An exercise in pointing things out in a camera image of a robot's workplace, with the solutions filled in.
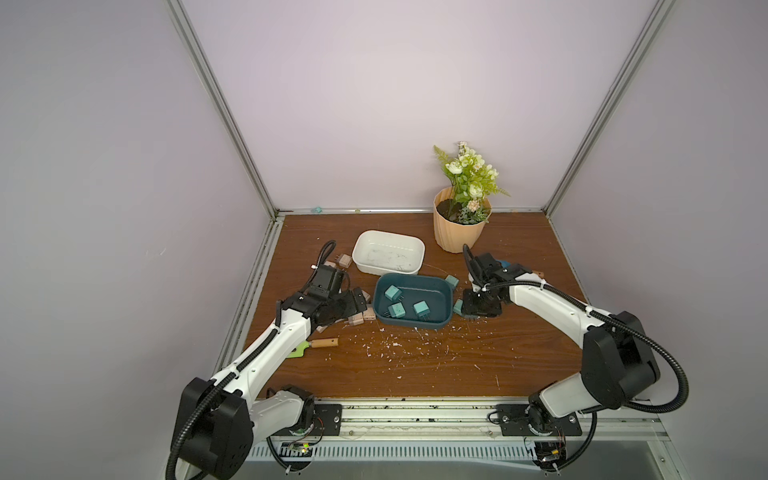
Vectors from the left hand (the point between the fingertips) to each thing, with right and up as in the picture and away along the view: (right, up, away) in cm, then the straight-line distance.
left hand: (358, 302), depth 84 cm
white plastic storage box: (+5, +13, +23) cm, 27 cm away
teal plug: (+30, +4, +13) cm, 33 cm away
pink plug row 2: (+3, -5, +6) cm, 8 cm away
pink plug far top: (-7, +11, +20) cm, 23 cm away
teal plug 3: (+11, -4, +6) cm, 13 cm away
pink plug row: (-1, -6, +6) cm, 9 cm away
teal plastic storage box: (+16, -2, +9) cm, 19 cm away
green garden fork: (-9, -12, +1) cm, 15 cm away
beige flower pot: (+32, +24, +13) cm, 42 cm away
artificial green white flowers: (+34, +35, +5) cm, 49 cm away
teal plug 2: (+10, +1, +11) cm, 15 cm away
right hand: (+32, -2, +2) cm, 32 cm away
